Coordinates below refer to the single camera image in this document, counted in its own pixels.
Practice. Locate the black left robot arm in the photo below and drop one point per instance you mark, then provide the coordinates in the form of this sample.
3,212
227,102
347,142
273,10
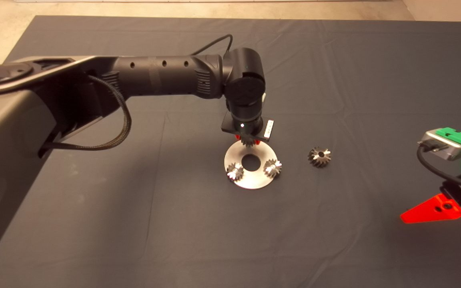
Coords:
154,76

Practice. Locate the silver right camera box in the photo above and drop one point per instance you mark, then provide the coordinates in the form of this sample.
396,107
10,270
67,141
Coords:
442,148

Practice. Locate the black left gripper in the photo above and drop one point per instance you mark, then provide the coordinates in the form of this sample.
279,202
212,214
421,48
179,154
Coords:
268,130

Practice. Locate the large steel gear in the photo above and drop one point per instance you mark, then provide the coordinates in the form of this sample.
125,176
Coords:
319,156

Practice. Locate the small steel gear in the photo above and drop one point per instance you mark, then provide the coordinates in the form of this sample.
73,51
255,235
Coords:
273,168
235,172
248,140

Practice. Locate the dark grey table cloth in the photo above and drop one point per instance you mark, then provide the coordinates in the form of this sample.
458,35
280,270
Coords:
294,240

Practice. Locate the round metal plate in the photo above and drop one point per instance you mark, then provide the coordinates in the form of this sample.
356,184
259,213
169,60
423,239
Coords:
254,182

